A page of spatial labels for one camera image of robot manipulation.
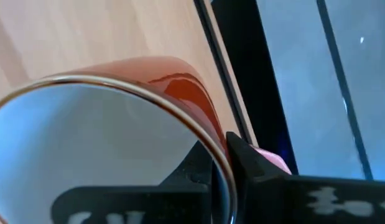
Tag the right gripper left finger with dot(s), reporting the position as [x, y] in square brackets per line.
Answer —
[186, 202]

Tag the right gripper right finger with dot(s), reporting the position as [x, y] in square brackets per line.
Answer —
[273, 199]

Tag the glossy orange ceramic mug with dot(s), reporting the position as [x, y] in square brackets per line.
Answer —
[86, 133]

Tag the thin black floor bar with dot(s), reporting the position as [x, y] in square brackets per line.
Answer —
[341, 81]

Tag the black table frame rail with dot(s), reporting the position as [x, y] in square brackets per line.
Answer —
[248, 62]

